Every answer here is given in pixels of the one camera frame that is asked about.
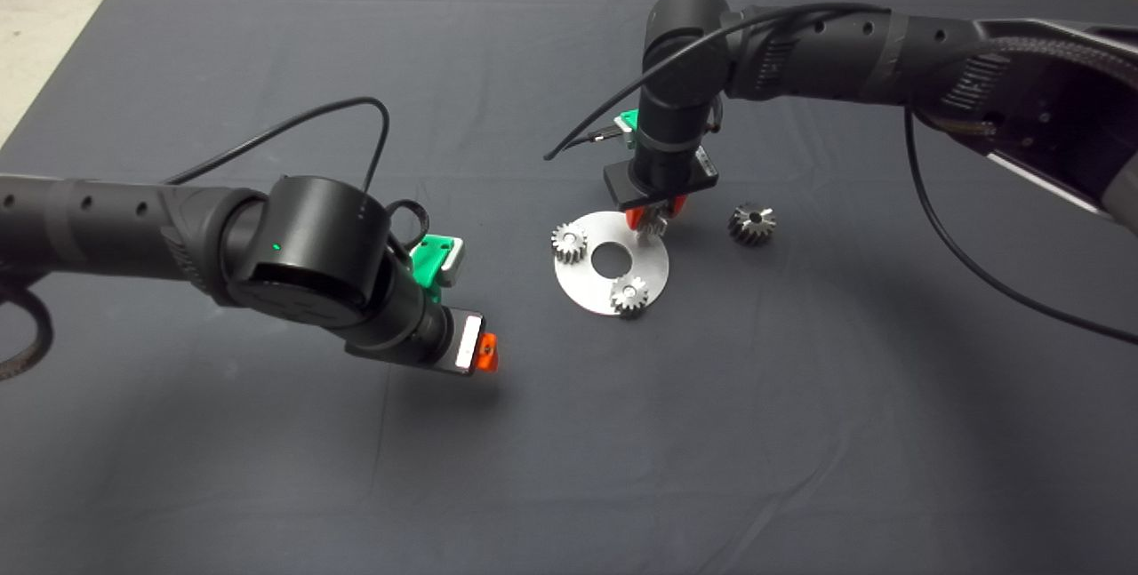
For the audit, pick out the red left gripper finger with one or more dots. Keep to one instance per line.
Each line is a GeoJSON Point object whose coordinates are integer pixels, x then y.
{"type": "Point", "coordinates": [487, 353]}

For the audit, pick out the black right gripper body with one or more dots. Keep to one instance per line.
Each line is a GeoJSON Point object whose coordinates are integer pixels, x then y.
{"type": "Point", "coordinates": [662, 179]}

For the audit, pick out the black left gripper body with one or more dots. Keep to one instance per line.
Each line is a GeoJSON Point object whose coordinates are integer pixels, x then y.
{"type": "Point", "coordinates": [460, 342]}

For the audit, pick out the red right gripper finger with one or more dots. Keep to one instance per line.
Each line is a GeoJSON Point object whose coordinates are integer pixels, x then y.
{"type": "Point", "coordinates": [679, 205]}
{"type": "Point", "coordinates": [635, 219]}

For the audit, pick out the dark steel gear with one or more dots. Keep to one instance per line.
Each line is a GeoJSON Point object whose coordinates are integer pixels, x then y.
{"type": "Point", "coordinates": [656, 225]}

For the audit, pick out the large silver steel gear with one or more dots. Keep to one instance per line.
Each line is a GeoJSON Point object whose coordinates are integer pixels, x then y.
{"type": "Point", "coordinates": [752, 225]}

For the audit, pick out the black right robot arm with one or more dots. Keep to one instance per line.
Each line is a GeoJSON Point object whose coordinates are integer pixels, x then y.
{"type": "Point", "coordinates": [845, 51]}

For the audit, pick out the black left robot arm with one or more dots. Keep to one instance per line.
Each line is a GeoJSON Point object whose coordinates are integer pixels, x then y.
{"type": "Point", "coordinates": [302, 246]}

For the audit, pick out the small silver steel gear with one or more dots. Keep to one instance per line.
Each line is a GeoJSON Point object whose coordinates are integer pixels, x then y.
{"type": "Point", "coordinates": [570, 243]}
{"type": "Point", "coordinates": [629, 295]}

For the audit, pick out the round metal plate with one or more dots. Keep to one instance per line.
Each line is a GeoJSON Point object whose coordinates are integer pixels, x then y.
{"type": "Point", "coordinates": [587, 291]}

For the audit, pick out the dark grey table cloth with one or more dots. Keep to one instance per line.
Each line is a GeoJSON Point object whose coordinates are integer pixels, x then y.
{"type": "Point", "coordinates": [569, 468]}

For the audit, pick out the green right camera mount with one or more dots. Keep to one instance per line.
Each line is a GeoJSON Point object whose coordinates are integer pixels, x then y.
{"type": "Point", "coordinates": [629, 123]}

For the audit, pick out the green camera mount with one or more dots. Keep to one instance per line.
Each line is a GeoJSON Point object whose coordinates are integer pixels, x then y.
{"type": "Point", "coordinates": [629, 123]}
{"type": "Point", "coordinates": [434, 259]}

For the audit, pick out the silver left camera box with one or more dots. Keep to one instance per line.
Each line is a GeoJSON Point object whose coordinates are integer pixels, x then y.
{"type": "Point", "coordinates": [455, 259]}

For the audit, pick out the green left camera mount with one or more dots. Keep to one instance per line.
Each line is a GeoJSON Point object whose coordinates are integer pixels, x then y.
{"type": "Point", "coordinates": [434, 259]}

